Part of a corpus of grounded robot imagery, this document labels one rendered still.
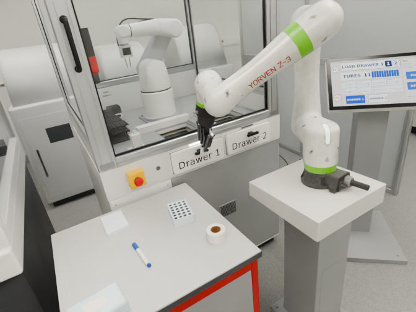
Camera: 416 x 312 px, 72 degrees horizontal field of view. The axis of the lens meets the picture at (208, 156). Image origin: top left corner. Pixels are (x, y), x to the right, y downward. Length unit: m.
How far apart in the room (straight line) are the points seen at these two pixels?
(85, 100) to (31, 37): 3.21
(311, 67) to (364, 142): 0.84
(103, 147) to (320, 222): 0.88
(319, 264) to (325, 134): 0.56
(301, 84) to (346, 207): 0.50
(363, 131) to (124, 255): 1.46
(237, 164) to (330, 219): 0.70
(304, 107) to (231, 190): 0.67
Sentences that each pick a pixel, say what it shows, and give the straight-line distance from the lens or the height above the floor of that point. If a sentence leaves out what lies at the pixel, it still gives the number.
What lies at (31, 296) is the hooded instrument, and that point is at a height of 0.64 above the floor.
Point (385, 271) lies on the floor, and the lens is 2.13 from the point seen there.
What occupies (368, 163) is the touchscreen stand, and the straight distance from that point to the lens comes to 2.00.
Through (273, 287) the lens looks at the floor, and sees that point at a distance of 1.91.
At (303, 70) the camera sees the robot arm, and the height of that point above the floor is 1.26.
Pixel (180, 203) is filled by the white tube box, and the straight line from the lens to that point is 1.22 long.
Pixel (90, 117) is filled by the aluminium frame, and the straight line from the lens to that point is 1.22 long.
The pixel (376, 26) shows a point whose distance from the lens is 2.60.
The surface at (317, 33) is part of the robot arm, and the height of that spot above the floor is 1.40.
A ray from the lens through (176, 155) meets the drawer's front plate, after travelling 1.36.
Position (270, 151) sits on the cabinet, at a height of 0.73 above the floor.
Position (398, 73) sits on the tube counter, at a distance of 1.87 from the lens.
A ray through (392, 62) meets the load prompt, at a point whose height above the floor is 1.16.
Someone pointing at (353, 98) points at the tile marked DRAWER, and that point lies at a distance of 1.75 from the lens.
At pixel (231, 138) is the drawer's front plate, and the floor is 0.90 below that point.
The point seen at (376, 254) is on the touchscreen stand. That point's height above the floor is 0.03.
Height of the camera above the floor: 1.48
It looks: 25 degrees down
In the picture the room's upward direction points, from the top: 7 degrees counter-clockwise
